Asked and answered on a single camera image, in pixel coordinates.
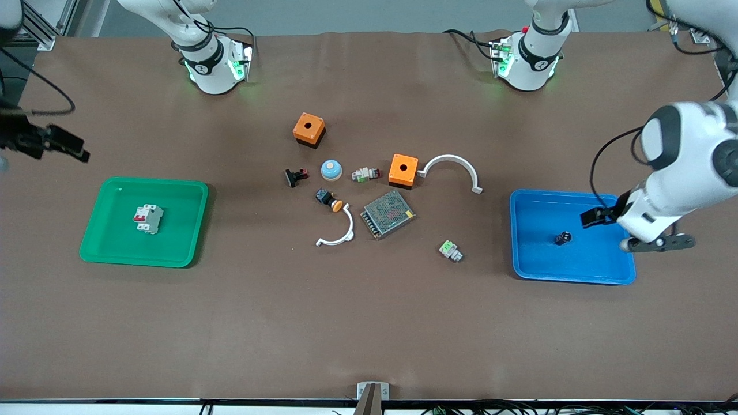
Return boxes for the white circuit breaker red switch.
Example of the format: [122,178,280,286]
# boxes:
[133,203,164,235]

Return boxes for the blue plastic tray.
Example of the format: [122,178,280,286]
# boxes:
[509,188,637,286]

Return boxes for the green plastic tray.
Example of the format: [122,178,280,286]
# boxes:
[79,176,209,269]

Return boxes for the large white curved clamp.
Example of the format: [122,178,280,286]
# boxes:
[417,154,484,195]

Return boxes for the orange button box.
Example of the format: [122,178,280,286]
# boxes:
[292,112,327,150]
[387,153,420,190]

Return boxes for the metal mesh power supply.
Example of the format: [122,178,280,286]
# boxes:
[360,190,416,240]

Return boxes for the small white curved clamp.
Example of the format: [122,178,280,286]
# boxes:
[315,204,355,248]

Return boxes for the brown table mat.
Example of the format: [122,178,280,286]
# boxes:
[0,30,738,402]

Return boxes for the black button orange head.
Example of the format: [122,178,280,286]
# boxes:
[315,188,344,213]

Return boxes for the aluminium frame profile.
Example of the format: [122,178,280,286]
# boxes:
[19,0,77,52]

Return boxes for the black left upper arm cable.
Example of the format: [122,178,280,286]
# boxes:
[646,0,738,102]

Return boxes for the black left base cables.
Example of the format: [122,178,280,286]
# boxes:
[443,28,498,62]

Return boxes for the metal table edge bracket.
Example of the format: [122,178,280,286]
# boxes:
[353,381,391,415]

